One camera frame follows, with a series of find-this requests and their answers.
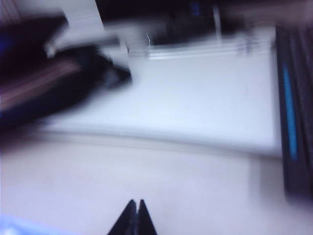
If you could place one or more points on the black computer monitor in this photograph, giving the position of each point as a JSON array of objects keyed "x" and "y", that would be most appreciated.
[{"x": 146, "y": 6}]

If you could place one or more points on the dark blue black backpack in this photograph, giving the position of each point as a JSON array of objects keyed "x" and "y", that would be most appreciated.
[{"x": 93, "y": 73}]

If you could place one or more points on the white desk riser platform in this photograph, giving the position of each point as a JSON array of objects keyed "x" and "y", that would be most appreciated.
[{"x": 183, "y": 98}]

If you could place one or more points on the black flat device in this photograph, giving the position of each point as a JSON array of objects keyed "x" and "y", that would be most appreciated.
[{"x": 303, "y": 98}]

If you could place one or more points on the silver monitor stand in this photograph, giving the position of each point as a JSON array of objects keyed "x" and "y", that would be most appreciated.
[{"x": 216, "y": 22}]

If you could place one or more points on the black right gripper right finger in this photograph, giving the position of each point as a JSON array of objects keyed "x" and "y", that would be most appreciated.
[{"x": 145, "y": 225}]

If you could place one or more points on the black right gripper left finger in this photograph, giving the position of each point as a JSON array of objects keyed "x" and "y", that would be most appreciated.
[{"x": 127, "y": 225}]

